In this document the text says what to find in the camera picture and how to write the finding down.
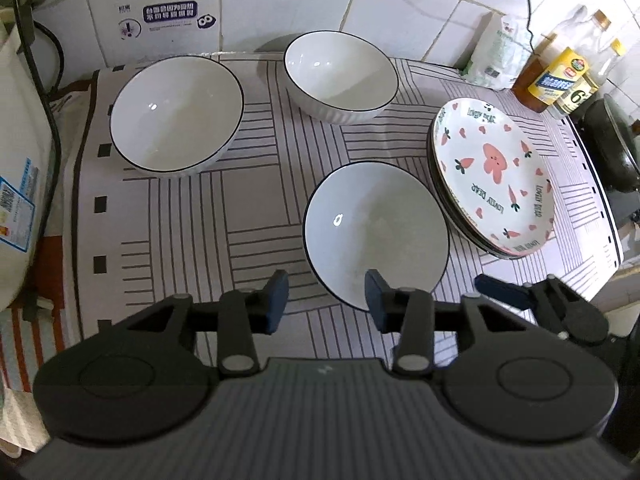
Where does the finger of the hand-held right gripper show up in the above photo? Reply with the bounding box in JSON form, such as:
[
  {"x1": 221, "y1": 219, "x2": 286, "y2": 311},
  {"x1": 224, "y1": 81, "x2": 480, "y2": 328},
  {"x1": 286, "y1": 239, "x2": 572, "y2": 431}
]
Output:
[{"x1": 474, "y1": 274, "x2": 577, "y2": 334}]

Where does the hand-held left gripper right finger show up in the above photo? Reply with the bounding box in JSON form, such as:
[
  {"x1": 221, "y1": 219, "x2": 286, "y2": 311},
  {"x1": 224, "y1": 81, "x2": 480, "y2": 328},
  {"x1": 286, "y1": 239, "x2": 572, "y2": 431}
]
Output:
[{"x1": 363, "y1": 268, "x2": 539, "y2": 377}]

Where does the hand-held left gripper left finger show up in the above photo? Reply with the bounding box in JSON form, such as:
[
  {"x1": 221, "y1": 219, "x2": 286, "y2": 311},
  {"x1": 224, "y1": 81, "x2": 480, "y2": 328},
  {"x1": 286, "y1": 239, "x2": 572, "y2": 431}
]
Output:
[{"x1": 107, "y1": 269, "x2": 291, "y2": 379}]

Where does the white bowl with dark rim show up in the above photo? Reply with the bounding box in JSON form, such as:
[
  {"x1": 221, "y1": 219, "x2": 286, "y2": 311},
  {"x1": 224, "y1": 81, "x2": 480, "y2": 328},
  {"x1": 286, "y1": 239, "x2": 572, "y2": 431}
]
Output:
[
  {"x1": 283, "y1": 30, "x2": 400, "y2": 125},
  {"x1": 302, "y1": 161, "x2": 451, "y2": 311},
  {"x1": 109, "y1": 55, "x2": 246, "y2": 179}
]

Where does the rabbit and carrot print plate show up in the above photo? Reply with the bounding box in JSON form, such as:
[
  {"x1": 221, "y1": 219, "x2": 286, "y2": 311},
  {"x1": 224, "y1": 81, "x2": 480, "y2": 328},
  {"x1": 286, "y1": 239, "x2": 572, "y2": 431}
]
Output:
[{"x1": 431, "y1": 97, "x2": 556, "y2": 260}]

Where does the blue fried egg print plate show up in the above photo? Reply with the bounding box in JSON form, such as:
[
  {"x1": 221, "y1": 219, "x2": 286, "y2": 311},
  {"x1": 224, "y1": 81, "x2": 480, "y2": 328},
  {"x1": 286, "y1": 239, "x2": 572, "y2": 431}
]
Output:
[{"x1": 429, "y1": 122, "x2": 523, "y2": 261}]

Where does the striped grey table cloth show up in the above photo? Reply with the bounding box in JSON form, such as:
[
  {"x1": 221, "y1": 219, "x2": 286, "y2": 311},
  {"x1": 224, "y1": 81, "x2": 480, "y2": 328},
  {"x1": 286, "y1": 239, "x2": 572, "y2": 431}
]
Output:
[{"x1": 62, "y1": 52, "x2": 624, "y2": 362}]

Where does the black wok with lid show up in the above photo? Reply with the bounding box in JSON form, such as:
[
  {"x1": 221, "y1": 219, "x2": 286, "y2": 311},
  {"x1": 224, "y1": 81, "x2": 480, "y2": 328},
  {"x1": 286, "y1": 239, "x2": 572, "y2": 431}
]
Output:
[{"x1": 579, "y1": 94, "x2": 640, "y2": 194}]

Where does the clear vinegar bottle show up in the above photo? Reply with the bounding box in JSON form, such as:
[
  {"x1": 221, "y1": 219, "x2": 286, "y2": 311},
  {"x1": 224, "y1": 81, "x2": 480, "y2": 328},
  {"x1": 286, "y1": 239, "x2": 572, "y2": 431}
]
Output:
[{"x1": 554, "y1": 39, "x2": 627, "y2": 121}]

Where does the oil bottle with yellow label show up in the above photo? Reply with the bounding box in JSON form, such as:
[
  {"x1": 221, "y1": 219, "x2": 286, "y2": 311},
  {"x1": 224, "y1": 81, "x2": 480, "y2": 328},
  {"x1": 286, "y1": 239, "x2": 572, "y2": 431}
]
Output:
[{"x1": 512, "y1": 5, "x2": 612, "y2": 114}]

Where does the white plastic bag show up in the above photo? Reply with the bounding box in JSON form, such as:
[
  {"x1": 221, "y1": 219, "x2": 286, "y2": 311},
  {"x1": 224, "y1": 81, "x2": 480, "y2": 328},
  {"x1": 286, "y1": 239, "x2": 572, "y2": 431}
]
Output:
[{"x1": 462, "y1": 12, "x2": 532, "y2": 92}]

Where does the red striped cloth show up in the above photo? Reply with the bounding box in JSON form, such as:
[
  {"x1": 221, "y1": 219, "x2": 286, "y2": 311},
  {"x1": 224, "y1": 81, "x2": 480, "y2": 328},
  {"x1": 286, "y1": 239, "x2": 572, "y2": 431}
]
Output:
[{"x1": 0, "y1": 232, "x2": 84, "y2": 397}]

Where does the white rice cooker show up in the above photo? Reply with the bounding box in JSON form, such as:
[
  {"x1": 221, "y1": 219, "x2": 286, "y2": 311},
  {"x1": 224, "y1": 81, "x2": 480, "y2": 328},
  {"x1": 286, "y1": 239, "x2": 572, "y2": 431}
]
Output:
[{"x1": 0, "y1": 7, "x2": 57, "y2": 312}]

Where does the black adapter cable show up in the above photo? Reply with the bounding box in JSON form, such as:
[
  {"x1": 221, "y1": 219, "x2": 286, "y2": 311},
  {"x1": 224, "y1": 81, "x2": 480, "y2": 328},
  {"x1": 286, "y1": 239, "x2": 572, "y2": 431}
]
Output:
[{"x1": 512, "y1": 0, "x2": 535, "y2": 52}]

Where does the wall sticker with blue banner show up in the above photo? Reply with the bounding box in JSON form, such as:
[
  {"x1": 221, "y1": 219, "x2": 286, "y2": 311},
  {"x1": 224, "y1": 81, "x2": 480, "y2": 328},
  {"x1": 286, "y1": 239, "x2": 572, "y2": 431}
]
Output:
[{"x1": 116, "y1": 0, "x2": 220, "y2": 44}]

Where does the black rice cooker cable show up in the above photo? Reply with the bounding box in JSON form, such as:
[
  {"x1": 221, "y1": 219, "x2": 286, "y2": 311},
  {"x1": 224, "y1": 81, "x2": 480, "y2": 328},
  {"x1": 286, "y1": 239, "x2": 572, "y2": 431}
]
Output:
[{"x1": 12, "y1": 0, "x2": 67, "y2": 242}]

